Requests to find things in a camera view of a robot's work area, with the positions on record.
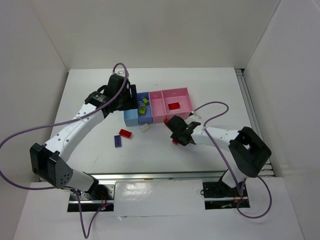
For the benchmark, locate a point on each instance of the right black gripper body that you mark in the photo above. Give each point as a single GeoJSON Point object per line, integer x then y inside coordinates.
{"type": "Point", "coordinates": [176, 135]}

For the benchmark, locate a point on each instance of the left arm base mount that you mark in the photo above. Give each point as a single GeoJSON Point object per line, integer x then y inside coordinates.
{"type": "Point", "coordinates": [103, 198]}

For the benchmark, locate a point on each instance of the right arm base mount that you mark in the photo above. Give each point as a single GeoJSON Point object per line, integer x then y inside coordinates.
{"type": "Point", "coordinates": [219, 196]}

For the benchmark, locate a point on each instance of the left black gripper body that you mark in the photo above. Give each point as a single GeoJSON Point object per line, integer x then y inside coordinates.
{"type": "Point", "coordinates": [133, 96]}

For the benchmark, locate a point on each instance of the white square lego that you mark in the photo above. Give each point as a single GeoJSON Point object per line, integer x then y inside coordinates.
{"type": "Point", "coordinates": [144, 127]}

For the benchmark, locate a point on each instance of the light blue bin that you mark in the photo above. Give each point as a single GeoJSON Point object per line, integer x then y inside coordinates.
{"type": "Point", "coordinates": [131, 117]}

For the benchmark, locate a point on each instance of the purple flat lego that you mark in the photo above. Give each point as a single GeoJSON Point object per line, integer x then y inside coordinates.
{"type": "Point", "coordinates": [117, 141]}

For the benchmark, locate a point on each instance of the green lego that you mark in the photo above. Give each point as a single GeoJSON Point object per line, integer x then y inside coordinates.
{"type": "Point", "coordinates": [142, 110]}
{"type": "Point", "coordinates": [145, 101]}

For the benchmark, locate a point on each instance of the dark blue bin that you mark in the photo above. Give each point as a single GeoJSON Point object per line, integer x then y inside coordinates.
{"type": "Point", "coordinates": [147, 117]}

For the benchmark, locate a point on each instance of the aluminium side rail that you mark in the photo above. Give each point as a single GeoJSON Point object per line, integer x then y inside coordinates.
{"type": "Point", "coordinates": [267, 170]}

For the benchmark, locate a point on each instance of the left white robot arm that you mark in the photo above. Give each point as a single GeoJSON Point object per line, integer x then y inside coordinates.
{"type": "Point", "coordinates": [49, 160]}

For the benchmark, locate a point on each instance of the narrow pink bin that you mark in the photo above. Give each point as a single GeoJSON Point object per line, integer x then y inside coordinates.
{"type": "Point", "coordinates": [158, 109]}

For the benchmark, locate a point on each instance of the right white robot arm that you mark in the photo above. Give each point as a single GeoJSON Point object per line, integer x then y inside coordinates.
{"type": "Point", "coordinates": [247, 149]}

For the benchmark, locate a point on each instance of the aluminium front rail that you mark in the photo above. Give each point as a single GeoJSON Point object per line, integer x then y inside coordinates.
{"type": "Point", "coordinates": [159, 175]}

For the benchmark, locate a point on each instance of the wide pink bin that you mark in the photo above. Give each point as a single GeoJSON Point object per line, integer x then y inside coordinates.
{"type": "Point", "coordinates": [180, 95]}

